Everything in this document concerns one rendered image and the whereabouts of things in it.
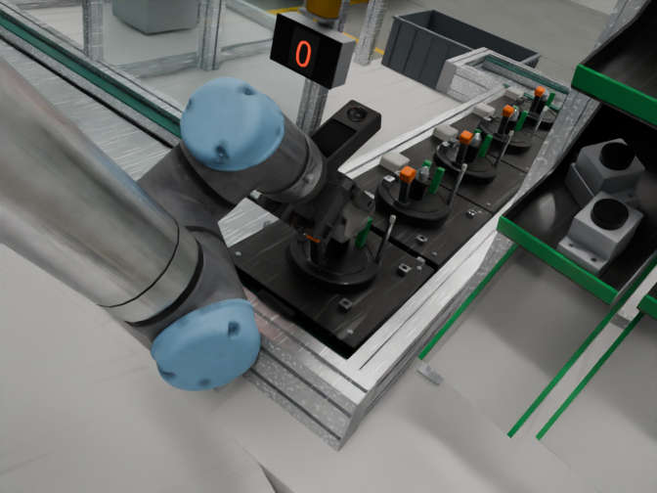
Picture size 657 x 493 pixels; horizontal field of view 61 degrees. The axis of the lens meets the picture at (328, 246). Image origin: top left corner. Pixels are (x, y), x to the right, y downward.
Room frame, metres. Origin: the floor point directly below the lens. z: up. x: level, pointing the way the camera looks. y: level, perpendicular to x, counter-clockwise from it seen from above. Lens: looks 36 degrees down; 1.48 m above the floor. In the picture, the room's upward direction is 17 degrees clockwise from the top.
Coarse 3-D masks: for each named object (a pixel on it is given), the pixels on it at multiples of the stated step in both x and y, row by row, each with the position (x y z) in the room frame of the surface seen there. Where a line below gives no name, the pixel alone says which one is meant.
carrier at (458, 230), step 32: (384, 160) 1.00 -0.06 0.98; (384, 192) 0.87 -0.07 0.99; (416, 192) 0.87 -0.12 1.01; (448, 192) 0.98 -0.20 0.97; (384, 224) 0.80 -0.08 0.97; (416, 224) 0.82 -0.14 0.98; (448, 224) 0.86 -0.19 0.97; (480, 224) 0.89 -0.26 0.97; (416, 256) 0.74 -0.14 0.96; (448, 256) 0.76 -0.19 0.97
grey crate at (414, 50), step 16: (400, 16) 2.75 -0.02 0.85; (416, 16) 2.93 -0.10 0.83; (432, 16) 3.08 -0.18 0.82; (448, 16) 3.03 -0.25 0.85; (400, 32) 2.70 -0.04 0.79; (416, 32) 2.66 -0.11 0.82; (432, 32) 2.63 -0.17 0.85; (448, 32) 3.03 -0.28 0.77; (464, 32) 2.99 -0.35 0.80; (480, 32) 2.96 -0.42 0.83; (400, 48) 2.69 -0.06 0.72; (416, 48) 2.65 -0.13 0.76; (432, 48) 2.62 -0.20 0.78; (448, 48) 2.58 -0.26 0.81; (464, 48) 2.55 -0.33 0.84; (496, 48) 2.91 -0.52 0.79; (512, 48) 2.88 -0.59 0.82; (384, 64) 2.71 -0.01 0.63; (400, 64) 2.68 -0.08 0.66; (416, 64) 2.64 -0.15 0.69; (432, 64) 2.61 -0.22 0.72; (528, 64) 2.68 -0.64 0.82; (416, 80) 2.63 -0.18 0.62; (432, 80) 2.60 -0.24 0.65
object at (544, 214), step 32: (608, 128) 0.66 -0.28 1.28; (640, 128) 0.66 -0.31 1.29; (640, 160) 0.61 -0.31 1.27; (544, 192) 0.56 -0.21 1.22; (640, 192) 0.57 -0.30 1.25; (512, 224) 0.49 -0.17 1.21; (544, 224) 0.52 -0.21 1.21; (640, 224) 0.52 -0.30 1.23; (544, 256) 0.47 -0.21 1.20; (640, 256) 0.49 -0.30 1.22; (608, 288) 0.43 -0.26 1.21
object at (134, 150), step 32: (64, 96) 1.00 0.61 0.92; (96, 96) 1.03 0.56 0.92; (128, 96) 1.02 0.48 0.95; (96, 128) 0.92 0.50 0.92; (128, 128) 0.95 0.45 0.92; (160, 128) 0.95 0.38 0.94; (128, 160) 0.84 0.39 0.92; (256, 192) 0.84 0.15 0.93; (224, 224) 0.74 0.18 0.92; (256, 224) 0.77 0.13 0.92
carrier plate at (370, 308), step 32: (256, 256) 0.62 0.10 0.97; (384, 256) 0.71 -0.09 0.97; (256, 288) 0.57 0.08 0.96; (288, 288) 0.57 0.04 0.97; (384, 288) 0.63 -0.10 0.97; (416, 288) 0.66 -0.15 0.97; (320, 320) 0.53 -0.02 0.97; (352, 320) 0.55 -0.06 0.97; (384, 320) 0.57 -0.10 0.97; (352, 352) 0.50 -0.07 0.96
